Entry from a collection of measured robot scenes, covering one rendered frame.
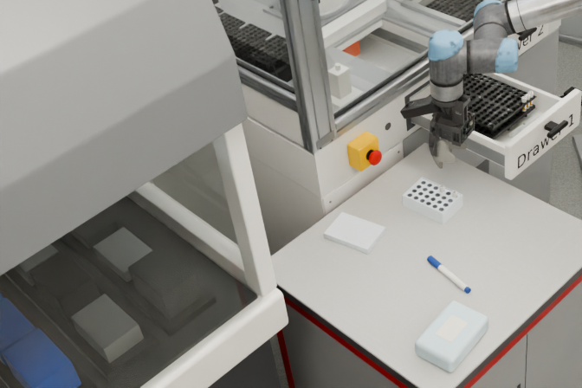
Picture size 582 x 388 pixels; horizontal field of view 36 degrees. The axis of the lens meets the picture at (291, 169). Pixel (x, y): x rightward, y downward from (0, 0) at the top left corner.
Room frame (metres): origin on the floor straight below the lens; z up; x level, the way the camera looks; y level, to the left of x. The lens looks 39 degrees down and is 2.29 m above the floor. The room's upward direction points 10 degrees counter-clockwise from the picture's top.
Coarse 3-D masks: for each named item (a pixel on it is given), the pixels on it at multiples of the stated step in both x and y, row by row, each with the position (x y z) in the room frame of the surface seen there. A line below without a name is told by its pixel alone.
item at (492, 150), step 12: (516, 84) 1.92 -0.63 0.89; (420, 96) 1.96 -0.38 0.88; (540, 96) 1.86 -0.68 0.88; (552, 96) 1.83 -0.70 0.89; (540, 108) 1.86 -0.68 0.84; (420, 120) 1.88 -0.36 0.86; (504, 132) 1.80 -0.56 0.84; (468, 144) 1.75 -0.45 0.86; (480, 144) 1.72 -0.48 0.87; (492, 144) 1.69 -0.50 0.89; (504, 144) 1.75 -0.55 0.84; (492, 156) 1.69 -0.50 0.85; (504, 156) 1.66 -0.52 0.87
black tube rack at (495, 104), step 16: (464, 80) 1.98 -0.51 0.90; (480, 80) 1.96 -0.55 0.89; (496, 80) 1.94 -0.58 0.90; (480, 96) 1.88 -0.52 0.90; (496, 96) 1.87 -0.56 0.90; (512, 96) 1.86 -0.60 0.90; (480, 112) 1.82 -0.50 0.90; (496, 112) 1.80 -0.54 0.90; (528, 112) 1.83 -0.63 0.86; (480, 128) 1.79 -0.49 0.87; (496, 128) 1.77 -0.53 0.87
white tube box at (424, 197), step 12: (420, 180) 1.72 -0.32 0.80; (408, 192) 1.68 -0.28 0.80; (420, 192) 1.67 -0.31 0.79; (432, 192) 1.67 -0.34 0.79; (444, 192) 1.65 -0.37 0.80; (408, 204) 1.66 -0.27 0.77; (420, 204) 1.63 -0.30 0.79; (432, 204) 1.62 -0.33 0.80; (444, 204) 1.62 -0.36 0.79; (456, 204) 1.62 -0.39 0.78; (432, 216) 1.60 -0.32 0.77; (444, 216) 1.58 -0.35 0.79
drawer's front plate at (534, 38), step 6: (546, 24) 2.23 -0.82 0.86; (546, 30) 2.23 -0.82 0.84; (510, 36) 2.13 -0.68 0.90; (516, 36) 2.15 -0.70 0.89; (528, 36) 2.18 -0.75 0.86; (534, 36) 2.20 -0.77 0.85; (540, 36) 2.22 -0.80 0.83; (522, 42) 2.17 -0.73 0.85; (528, 42) 2.18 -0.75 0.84; (534, 42) 2.20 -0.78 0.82; (522, 48) 2.17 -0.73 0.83
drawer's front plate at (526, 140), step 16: (576, 96) 1.78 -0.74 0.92; (560, 112) 1.74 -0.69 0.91; (576, 112) 1.78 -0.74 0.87; (528, 128) 1.68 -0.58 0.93; (544, 128) 1.70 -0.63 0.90; (512, 144) 1.63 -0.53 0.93; (528, 144) 1.67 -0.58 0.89; (512, 160) 1.63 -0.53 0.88; (528, 160) 1.67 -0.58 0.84; (512, 176) 1.63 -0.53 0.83
